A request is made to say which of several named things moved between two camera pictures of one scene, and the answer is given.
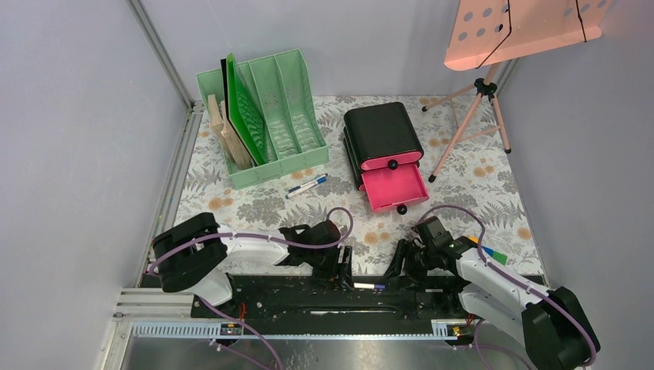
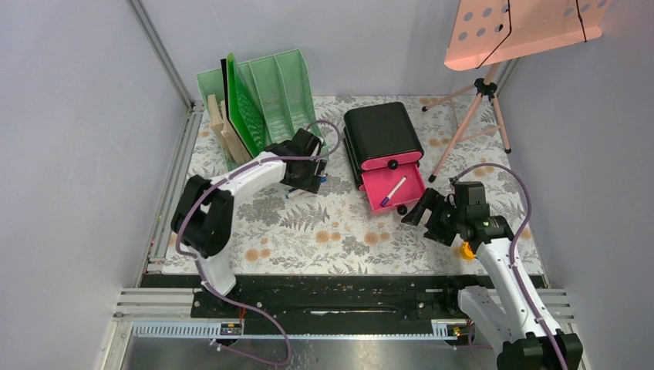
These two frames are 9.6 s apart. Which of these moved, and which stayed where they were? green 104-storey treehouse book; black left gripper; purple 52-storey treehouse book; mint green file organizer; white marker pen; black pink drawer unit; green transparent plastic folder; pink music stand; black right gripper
Moved: white marker pen; black left gripper; black right gripper
Stayed: purple 52-storey treehouse book; pink music stand; black pink drawer unit; green transparent plastic folder; mint green file organizer; green 104-storey treehouse book
